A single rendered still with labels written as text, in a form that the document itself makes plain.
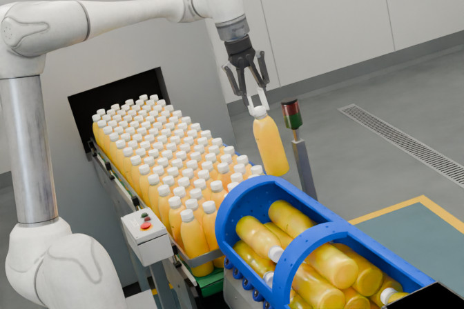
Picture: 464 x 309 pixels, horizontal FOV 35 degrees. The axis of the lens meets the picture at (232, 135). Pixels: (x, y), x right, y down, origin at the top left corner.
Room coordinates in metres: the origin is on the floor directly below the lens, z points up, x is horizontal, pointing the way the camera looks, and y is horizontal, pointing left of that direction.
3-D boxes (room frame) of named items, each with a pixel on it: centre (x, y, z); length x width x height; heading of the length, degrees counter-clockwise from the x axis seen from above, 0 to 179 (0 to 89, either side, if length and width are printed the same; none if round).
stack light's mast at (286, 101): (2.49, -0.23, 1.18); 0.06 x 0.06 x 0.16
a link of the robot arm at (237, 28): (2.07, -0.08, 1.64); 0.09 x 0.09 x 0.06
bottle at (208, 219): (2.11, 0.12, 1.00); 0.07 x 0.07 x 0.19
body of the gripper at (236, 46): (2.07, -0.08, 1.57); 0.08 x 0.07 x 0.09; 109
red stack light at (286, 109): (2.49, -0.23, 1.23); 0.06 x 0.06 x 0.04
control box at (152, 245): (2.13, 0.34, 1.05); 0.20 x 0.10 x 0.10; 17
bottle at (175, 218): (2.21, 0.23, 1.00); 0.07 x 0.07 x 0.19
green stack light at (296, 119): (2.49, -0.23, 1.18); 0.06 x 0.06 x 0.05
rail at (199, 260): (2.09, 0.03, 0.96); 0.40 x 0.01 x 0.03; 107
